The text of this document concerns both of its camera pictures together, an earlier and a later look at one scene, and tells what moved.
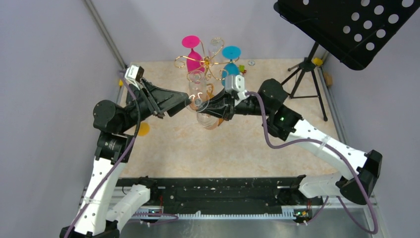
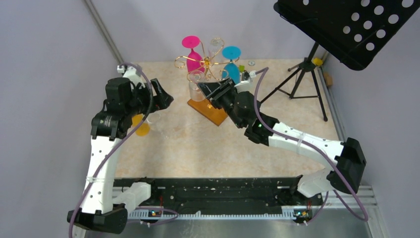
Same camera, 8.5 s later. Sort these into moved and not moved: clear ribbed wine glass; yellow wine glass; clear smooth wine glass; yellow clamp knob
Moved: clear smooth wine glass
Not moved: yellow clamp knob; yellow wine glass; clear ribbed wine glass
